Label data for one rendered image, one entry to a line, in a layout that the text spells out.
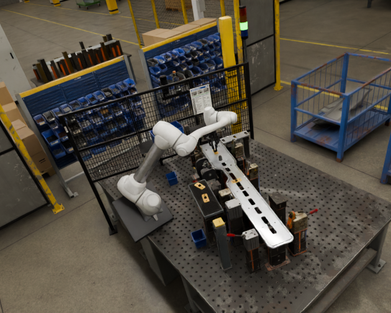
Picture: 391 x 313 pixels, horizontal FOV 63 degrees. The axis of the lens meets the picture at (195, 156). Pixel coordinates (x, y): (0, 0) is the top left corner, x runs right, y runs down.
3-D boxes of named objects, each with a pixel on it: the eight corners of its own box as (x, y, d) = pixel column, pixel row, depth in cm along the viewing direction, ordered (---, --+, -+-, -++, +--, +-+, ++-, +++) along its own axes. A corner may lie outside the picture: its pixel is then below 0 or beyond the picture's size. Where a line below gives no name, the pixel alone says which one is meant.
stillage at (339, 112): (339, 109, 513) (346, 51, 459) (390, 125, 456) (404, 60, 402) (290, 141, 464) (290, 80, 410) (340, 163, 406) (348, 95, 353)
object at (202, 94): (213, 110, 335) (209, 82, 317) (193, 116, 331) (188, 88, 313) (213, 109, 336) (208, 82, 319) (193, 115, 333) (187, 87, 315)
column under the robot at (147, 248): (165, 286, 303) (148, 241, 266) (149, 266, 325) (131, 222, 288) (190, 267, 316) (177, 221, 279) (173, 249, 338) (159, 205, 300)
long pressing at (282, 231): (299, 238, 204) (299, 236, 203) (268, 251, 200) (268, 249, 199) (219, 140, 315) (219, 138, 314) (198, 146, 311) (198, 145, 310)
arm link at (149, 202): (151, 219, 264) (156, 215, 245) (134, 207, 264) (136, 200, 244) (162, 204, 271) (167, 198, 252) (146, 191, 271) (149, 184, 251)
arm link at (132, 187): (132, 207, 256) (110, 192, 256) (141, 197, 270) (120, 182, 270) (179, 138, 219) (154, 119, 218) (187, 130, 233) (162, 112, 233)
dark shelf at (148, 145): (226, 130, 326) (226, 127, 324) (142, 156, 311) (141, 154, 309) (218, 120, 344) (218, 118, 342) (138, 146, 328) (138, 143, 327)
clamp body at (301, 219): (310, 251, 228) (312, 216, 207) (292, 259, 226) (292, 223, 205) (301, 241, 237) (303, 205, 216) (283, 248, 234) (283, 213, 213)
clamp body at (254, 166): (262, 197, 280) (261, 166, 261) (250, 202, 278) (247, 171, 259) (258, 191, 288) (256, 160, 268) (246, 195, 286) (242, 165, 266)
